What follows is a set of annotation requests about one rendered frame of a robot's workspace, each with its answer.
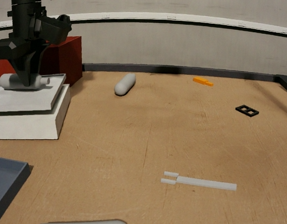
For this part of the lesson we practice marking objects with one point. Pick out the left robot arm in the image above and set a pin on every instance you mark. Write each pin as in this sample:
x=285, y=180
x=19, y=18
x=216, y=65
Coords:
x=50, y=29

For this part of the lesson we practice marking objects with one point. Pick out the black rectangular double-loop buckle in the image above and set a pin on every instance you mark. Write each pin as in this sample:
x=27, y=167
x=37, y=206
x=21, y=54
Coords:
x=248, y=109

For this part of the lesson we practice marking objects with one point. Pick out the white digital weighing scale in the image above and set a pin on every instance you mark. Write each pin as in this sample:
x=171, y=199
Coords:
x=22, y=116

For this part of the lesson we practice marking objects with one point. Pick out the red open box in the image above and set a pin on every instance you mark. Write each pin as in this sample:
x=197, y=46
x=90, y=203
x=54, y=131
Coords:
x=65, y=58

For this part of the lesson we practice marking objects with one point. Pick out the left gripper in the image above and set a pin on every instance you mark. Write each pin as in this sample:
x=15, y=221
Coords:
x=14, y=48

